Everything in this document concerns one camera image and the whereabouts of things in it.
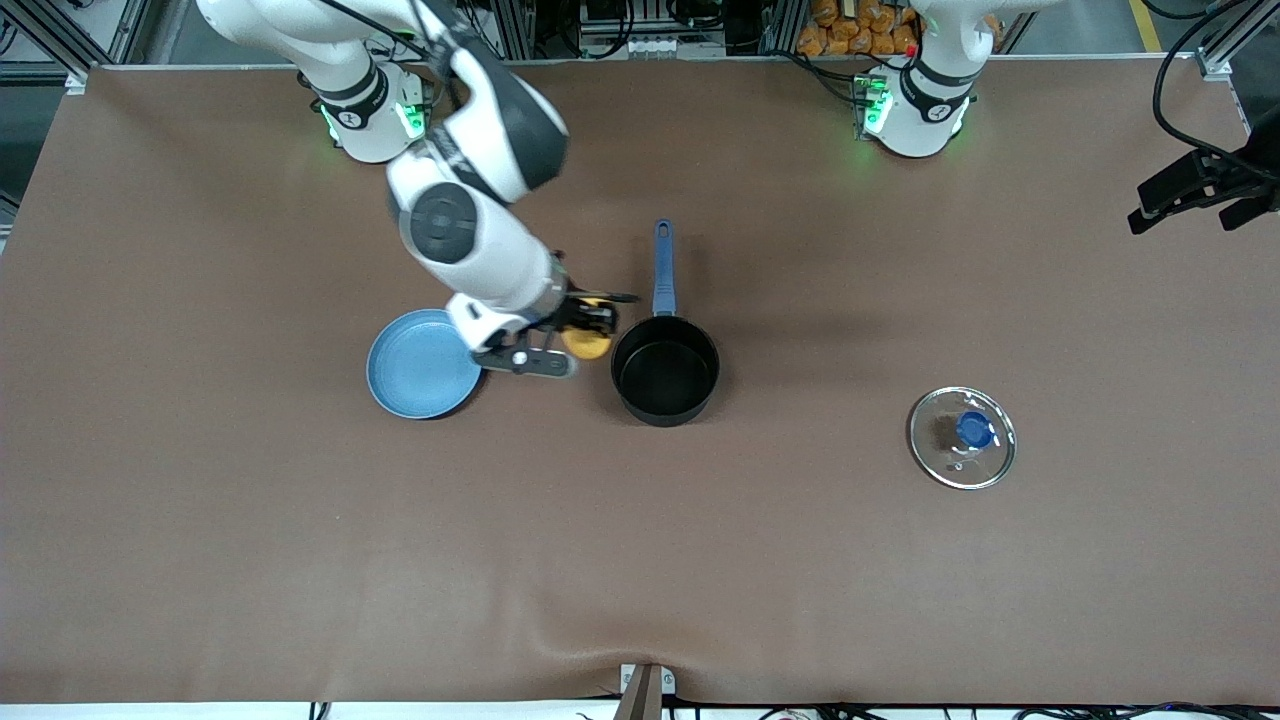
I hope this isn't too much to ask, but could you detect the bag of orange items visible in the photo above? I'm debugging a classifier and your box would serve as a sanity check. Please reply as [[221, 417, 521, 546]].
[[797, 0, 921, 57]]

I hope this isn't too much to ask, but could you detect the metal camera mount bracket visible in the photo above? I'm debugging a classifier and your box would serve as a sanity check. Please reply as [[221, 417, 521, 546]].
[[619, 662, 677, 720]]

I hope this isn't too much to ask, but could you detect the yellow potato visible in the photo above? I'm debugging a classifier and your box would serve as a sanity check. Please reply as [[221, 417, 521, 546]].
[[560, 298, 613, 361]]

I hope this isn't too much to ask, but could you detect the black pot with blue handle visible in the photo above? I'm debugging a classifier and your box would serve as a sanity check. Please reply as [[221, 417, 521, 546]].
[[611, 219, 721, 428]]

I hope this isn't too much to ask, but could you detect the aluminium frame strut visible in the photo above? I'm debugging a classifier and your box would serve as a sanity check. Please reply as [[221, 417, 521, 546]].
[[0, 0, 151, 96], [1195, 0, 1280, 81]]

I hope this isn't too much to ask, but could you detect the brown table mat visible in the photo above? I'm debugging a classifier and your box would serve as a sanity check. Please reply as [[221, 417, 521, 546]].
[[0, 55, 1280, 706]]

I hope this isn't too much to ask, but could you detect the blue round plate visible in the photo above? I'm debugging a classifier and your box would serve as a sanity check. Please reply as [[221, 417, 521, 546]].
[[366, 309, 485, 420]]

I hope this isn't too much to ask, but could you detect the glass lid with blue knob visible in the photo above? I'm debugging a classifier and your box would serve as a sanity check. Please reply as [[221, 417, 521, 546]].
[[908, 386, 1018, 490]]

